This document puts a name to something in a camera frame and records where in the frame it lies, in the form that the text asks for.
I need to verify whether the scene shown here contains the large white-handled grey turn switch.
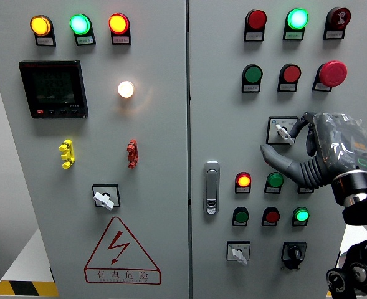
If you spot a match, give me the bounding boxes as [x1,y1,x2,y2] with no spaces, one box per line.
[265,116,300,146]

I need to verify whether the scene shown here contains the small green unlit lamp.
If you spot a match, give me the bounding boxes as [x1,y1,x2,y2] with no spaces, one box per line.
[265,172,285,189]

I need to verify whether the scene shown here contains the large red stop button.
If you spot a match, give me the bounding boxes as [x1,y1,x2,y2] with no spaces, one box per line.
[318,60,348,88]

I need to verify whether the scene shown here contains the small green lit lamp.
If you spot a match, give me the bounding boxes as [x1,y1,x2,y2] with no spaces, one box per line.
[292,207,310,223]

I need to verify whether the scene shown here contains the large red push button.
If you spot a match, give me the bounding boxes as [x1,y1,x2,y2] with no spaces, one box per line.
[279,64,302,84]

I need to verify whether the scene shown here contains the small red push button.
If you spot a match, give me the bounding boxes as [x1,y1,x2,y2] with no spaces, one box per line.
[262,207,281,224]

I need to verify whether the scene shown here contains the small red lamp orange glow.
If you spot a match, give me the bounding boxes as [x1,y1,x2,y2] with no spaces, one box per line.
[234,171,252,189]

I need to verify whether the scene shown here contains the large green push button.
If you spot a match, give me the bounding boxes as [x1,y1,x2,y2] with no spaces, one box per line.
[242,64,264,85]

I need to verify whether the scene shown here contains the pale grey cabinet door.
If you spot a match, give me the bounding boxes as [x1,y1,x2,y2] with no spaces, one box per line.
[188,0,367,299]
[0,0,190,299]

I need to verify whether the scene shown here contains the small green push button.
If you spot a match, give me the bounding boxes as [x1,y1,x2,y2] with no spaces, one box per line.
[232,207,250,224]

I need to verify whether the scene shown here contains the dark red buzzer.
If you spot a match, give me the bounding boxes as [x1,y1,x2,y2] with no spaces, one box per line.
[326,7,352,31]

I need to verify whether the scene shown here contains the silver door lock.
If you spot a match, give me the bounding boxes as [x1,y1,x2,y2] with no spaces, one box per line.
[203,161,221,216]

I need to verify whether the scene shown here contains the large green round lamp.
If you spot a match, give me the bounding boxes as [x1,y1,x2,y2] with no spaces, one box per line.
[286,7,310,31]
[69,13,93,36]

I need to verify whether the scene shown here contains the large red unlit lamp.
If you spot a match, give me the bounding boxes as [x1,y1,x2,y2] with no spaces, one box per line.
[245,9,268,31]

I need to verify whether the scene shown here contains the white lamp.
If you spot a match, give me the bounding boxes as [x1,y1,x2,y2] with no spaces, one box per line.
[117,80,135,99]

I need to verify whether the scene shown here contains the red warning triangle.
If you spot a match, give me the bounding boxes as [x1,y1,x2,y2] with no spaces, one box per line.
[83,216,162,285]

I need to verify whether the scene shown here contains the large red lamp orange glow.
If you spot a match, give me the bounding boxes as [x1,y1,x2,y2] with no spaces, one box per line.
[108,12,131,36]

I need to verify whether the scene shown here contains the black display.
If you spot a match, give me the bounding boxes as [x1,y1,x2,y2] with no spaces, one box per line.
[18,60,89,120]

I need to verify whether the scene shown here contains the large yellow round lamp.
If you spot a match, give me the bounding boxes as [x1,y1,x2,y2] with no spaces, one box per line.
[29,14,54,37]

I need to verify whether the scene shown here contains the black yellow striped tape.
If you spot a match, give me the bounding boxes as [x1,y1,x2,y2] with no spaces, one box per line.
[0,280,59,297]

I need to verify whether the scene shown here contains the black-handled turn switch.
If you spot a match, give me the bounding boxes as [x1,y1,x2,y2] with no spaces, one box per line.
[280,242,308,271]

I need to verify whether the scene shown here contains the small white-handled grey turn switch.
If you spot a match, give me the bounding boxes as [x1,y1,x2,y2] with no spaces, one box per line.
[226,240,251,266]

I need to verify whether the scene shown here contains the small red handle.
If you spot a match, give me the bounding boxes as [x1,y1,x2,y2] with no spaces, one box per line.
[126,139,139,169]

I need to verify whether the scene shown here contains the white-handled turn switch black plate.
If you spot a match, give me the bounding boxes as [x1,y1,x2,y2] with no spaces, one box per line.
[92,183,121,211]

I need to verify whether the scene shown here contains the small yellow handle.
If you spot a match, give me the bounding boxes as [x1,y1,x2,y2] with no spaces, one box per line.
[59,139,76,169]

